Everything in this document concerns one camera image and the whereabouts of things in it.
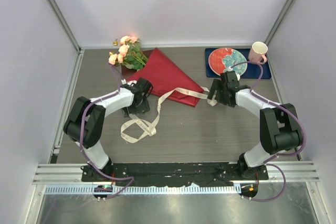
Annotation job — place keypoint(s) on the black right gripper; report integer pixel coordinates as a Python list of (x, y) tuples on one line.
[(217, 85)]

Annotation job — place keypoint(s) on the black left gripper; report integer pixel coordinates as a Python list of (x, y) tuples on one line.
[(143, 108)]

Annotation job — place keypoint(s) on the cream ribbon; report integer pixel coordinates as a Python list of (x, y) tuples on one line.
[(149, 127)]

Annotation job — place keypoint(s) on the dark red wrapping paper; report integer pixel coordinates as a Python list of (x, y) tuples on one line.
[(162, 73)]

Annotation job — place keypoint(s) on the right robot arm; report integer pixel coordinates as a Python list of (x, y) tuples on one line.
[(279, 127)]

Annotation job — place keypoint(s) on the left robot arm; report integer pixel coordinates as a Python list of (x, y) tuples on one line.
[(84, 123)]

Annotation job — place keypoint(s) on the red and teal plate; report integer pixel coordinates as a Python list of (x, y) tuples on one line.
[(223, 59)]

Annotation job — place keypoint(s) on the blue tray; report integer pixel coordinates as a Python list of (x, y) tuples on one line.
[(252, 72)]

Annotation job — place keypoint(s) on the pink mug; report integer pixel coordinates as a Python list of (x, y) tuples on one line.
[(258, 53)]

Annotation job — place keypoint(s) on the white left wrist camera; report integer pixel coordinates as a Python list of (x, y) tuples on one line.
[(124, 82)]

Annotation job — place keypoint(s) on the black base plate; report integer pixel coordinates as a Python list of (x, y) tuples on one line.
[(207, 174)]

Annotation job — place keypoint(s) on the aluminium front rail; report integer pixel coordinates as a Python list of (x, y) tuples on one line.
[(80, 179)]

